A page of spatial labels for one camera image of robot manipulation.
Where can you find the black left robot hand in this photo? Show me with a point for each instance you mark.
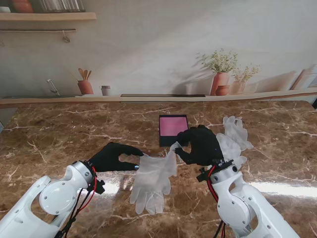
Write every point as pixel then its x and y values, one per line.
pixel 109 158

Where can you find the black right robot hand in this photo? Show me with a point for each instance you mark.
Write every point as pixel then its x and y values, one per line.
pixel 204 146

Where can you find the black box pink inside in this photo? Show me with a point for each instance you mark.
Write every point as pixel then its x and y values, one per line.
pixel 171 126

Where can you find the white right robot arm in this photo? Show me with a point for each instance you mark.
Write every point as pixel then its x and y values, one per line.
pixel 240 203

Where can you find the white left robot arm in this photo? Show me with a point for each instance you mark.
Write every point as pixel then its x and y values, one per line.
pixel 49 203

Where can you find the printed kitchen scene backdrop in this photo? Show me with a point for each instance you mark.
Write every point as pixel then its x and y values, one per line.
pixel 153 49

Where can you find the dark object at table edge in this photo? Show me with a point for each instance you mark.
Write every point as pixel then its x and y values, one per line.
pixel 315 102

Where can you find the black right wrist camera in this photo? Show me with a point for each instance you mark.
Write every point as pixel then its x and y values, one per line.
pixel 203 174

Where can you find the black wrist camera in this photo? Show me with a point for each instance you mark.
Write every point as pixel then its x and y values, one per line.
pixel 100 187
pixel 203 174

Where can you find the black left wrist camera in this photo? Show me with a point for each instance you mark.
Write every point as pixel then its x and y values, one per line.
pixel 100 187

